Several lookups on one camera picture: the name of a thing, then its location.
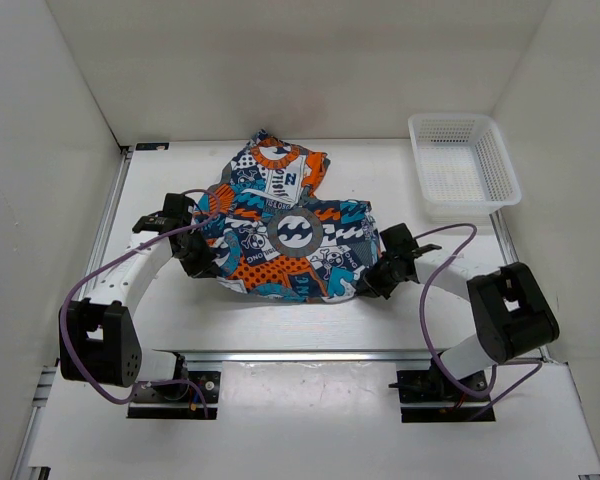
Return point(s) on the small dark blue label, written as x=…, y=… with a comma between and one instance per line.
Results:
x=152, y=146

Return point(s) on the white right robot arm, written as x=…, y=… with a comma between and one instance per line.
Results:
x=510, y=312

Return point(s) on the white plastic mesh basket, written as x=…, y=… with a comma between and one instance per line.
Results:
x=463, y=167

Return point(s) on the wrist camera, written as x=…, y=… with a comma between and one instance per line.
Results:
x=399, y=242
x=177, y=212

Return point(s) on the colourful patterned shorts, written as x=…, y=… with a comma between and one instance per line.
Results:
x=272, y=237

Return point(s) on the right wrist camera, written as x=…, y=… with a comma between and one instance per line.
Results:
x=399, y=242

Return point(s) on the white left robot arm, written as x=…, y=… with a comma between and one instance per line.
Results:
x=99, y=343

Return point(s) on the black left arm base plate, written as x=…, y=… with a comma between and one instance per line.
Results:
x=180, y=402

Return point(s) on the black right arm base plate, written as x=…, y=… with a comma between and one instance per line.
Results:
x=427, y=401

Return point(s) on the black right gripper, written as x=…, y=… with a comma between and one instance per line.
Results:
x=371, y=284

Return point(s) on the aluminium frame rail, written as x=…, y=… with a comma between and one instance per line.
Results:
x=306, y=395

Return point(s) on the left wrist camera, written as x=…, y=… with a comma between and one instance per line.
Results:
x=177, y=212

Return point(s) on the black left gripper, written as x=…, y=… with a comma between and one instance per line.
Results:
x=206, y=266

